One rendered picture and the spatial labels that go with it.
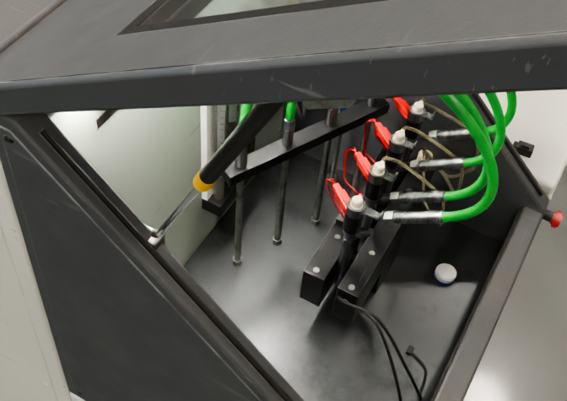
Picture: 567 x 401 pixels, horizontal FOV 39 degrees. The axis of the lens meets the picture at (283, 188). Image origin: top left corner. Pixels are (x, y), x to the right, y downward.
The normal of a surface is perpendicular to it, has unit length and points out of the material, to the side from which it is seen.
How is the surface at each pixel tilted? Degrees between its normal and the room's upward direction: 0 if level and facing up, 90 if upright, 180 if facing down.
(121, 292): 90
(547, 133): 0
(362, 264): 0
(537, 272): 0
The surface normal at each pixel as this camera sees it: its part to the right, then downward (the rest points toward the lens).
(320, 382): 0.07, -0.64
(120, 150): 0.88, 0.40
